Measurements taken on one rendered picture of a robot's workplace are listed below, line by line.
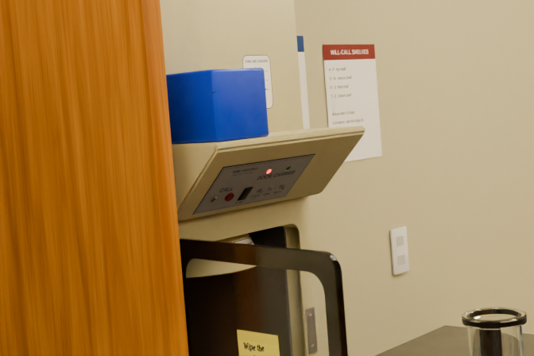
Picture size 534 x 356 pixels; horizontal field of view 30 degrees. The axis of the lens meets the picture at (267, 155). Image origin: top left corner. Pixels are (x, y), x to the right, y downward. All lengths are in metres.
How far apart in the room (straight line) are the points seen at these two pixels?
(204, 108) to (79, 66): 0.17
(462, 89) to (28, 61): 1.70
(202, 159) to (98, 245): 0.17
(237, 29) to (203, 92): 0.21
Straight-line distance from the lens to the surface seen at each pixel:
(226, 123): 1.24
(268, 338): 1.17
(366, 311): 2.43
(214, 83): 1.23
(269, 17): 1.49
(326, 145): 1.41
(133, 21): 1.19
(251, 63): 1.45
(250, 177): 1.32
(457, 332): 2.60
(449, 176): 2.75
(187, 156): 1.25
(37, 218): 1.36
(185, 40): 1.35
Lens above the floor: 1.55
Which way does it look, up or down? 3 degrees down
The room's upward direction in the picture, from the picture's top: 4 degrees counter-clockwise
